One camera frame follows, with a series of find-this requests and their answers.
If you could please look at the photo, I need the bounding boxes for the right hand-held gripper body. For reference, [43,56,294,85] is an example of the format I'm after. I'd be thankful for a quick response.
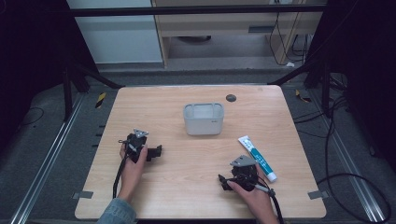
[229,154,260,192]

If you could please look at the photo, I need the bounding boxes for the aluminium floor rail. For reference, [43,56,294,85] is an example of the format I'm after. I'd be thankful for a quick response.
[307,90,387,223]
[8,92,86,224]

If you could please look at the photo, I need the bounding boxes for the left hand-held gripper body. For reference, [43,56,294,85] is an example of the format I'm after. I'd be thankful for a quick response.
[118,128,149,164]

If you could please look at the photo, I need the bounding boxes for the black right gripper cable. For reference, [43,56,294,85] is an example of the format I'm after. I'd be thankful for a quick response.
[222,175,285,224]

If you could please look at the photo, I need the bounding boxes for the white cabinet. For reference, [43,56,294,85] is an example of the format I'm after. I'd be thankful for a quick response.
[65,0,164,65]

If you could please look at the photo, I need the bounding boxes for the black horizontal frame bar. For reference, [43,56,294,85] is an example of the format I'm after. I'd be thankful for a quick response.
[68,4,327,18]

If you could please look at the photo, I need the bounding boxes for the light wooden desk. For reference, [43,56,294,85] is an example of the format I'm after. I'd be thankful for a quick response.
[150,0,327,68]

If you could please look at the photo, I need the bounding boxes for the white teal toothpaste tube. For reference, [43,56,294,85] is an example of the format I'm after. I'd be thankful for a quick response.
[237,134,278,183]

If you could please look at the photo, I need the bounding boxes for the person's left hand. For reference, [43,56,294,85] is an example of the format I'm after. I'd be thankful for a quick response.
[119,143,149,203]

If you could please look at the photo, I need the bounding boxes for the grey table bracket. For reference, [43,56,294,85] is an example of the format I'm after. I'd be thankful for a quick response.
[306,189,330,201]
[71,190,94,201]

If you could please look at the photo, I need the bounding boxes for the yellow black tape strip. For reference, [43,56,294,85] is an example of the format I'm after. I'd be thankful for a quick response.
[294,89,313,104]
[94,91,107,110]

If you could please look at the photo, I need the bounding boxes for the thin black floor cable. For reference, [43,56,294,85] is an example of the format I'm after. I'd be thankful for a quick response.
[17,106,45,129]

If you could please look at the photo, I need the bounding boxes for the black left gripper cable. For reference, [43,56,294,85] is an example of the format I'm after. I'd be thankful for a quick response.
[112,153,130,200]

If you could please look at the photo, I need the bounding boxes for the person's right hand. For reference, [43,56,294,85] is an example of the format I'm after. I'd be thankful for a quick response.
[226,163,276,220]

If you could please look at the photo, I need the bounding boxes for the grey plastic basket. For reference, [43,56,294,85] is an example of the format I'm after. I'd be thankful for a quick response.
[182,102,225,136]

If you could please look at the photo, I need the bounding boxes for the black metal stand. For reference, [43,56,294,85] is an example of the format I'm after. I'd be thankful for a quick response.
[266,55,347,119]
[61,59,125,123]

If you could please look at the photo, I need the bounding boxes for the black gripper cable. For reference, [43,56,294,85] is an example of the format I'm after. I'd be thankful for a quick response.
[112,153,130,200]
[222,175,285,224]

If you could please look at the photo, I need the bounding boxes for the black hanging desk cables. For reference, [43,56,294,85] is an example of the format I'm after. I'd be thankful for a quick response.
[268,0,312,67]

